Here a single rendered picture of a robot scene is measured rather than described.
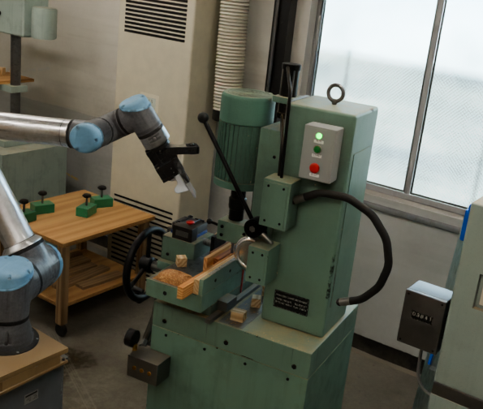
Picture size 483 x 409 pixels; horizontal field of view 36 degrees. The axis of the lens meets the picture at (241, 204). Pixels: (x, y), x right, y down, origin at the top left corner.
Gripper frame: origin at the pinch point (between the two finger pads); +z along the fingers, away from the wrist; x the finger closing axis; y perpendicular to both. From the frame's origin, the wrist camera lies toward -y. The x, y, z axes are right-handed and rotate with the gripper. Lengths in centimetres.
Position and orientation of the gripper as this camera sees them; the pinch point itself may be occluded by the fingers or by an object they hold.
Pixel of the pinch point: (193, 190)
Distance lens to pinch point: 250.3
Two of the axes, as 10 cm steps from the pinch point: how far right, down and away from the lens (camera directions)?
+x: 2.2, 3.4, -9.2
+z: 4.6, 7.9, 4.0
